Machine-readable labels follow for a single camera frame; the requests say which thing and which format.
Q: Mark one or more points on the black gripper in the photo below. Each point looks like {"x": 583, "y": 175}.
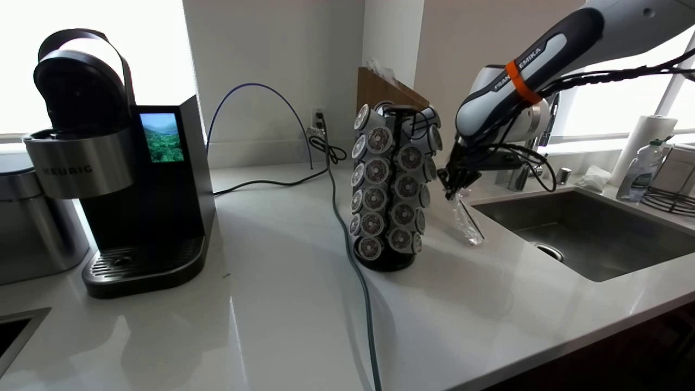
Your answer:
{"x": 465, "y": 164}

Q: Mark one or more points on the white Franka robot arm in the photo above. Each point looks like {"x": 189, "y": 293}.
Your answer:
{"x": 579, "y": 35}

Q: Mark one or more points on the chrome faucet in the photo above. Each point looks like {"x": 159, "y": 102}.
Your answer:
{"x": 519, "y": 179}

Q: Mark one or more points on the black coffee pod carousel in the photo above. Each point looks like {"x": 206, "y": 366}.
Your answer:
{"x": 392, "y": 187}

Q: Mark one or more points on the stainless steel sink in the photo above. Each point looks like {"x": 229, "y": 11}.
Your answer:
{"x": 616, "y": 230}

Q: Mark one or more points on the clear soap bottle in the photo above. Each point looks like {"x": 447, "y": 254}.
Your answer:
{"x": 642, "y": 175}

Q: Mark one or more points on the white paper towel roll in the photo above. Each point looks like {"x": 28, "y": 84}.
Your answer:
{"x": 644, "y": 132}

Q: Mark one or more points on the black Keurig coffee machine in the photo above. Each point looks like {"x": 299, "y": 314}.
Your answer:
{"x": 143, "y": 217}

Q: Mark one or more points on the stainless steel canister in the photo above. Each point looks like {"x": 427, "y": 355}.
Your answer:
{"x": 36, "y": 230}

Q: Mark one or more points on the white wall outlet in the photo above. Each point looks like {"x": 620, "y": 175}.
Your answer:
{"x": 318, "y": 117}

